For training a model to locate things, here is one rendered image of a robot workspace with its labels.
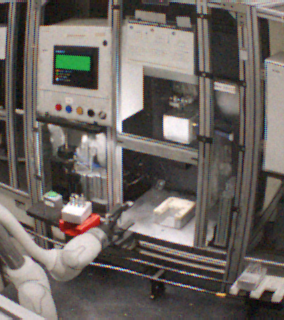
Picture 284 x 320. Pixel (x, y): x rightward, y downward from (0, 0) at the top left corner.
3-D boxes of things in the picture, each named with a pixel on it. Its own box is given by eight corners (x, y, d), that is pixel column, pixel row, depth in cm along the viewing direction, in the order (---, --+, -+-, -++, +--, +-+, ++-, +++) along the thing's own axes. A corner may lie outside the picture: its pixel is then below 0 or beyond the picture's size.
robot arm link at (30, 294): (27, 332, 219) (16, 298, 210) (22, 310, 235) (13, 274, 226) (61, 333, 222) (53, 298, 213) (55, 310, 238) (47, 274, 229)
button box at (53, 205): (45, 217, 283) (42, 195, 278) (54, 211, 289) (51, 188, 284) (57, 222, 279) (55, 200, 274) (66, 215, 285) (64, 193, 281)
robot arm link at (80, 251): (86, 225, 221) (72, 242, 229) (63, 243, 209) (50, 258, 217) (108, 247, 220) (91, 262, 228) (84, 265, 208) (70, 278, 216)
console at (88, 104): (33, 115, 277) (35, 27, 258) (68, 96, 300) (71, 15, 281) (106, 129, 258) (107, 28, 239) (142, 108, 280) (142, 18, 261)
